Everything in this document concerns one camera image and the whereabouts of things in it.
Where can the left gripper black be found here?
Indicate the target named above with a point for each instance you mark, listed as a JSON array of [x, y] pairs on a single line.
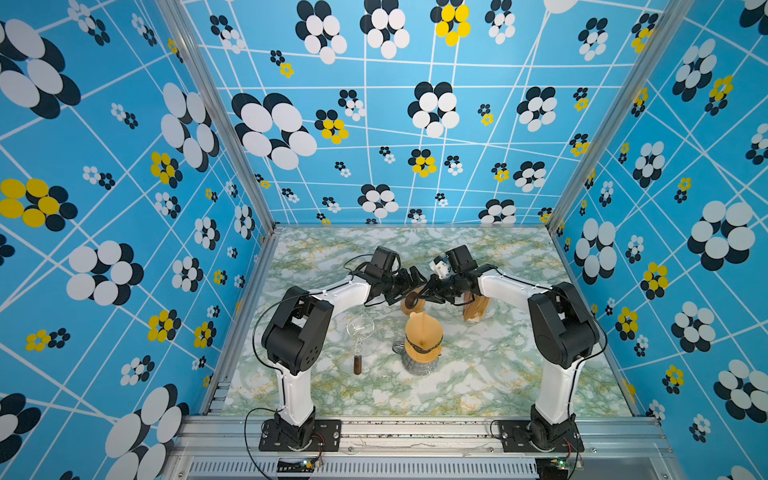
[[405, 285]]

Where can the aluminium corner post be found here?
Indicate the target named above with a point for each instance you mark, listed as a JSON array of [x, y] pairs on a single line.
[[181, 31], [669, 23]]

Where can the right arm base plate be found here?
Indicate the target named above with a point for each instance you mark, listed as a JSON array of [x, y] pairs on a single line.
[[537, 436]]

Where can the left aluminium corner post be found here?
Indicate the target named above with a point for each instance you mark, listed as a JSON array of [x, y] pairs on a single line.
[[181, 31]]

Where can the left circuit board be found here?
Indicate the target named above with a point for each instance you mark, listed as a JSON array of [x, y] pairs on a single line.
[[298, 466]]

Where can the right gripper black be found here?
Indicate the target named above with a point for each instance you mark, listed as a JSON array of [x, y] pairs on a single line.
[[433, 291]]

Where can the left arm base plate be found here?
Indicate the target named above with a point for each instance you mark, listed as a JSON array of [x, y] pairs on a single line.
[[314, 436]]

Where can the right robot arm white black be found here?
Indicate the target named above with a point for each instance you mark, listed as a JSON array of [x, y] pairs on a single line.
[[564, 331]]

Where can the right circuit board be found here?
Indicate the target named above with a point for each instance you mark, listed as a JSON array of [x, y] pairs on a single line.
[[552, 469]]

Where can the ribbed glass carafe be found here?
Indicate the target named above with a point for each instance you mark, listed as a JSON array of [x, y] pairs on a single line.
[[412, 366]]

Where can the aluminium front rail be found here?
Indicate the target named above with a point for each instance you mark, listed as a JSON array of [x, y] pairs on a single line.
[[421, 448]]

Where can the right aluminium corner post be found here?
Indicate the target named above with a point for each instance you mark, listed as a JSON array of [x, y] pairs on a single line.
[[669, 23]]

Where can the circuit board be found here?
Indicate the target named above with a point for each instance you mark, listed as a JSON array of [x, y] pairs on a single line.
[[552, 469], [298, 466]]

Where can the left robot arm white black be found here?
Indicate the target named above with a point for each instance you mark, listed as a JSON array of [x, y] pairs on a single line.
[[295, 336]]

